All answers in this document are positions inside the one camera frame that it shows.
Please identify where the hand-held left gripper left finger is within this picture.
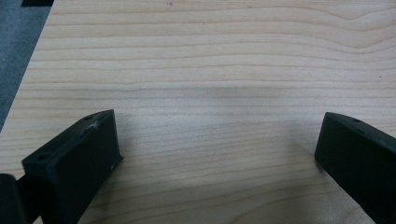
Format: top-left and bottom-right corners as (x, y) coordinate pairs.
(21, 108), (124, 224)

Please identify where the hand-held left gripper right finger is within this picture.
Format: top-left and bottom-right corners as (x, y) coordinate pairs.
(314, 111), (396, 224)

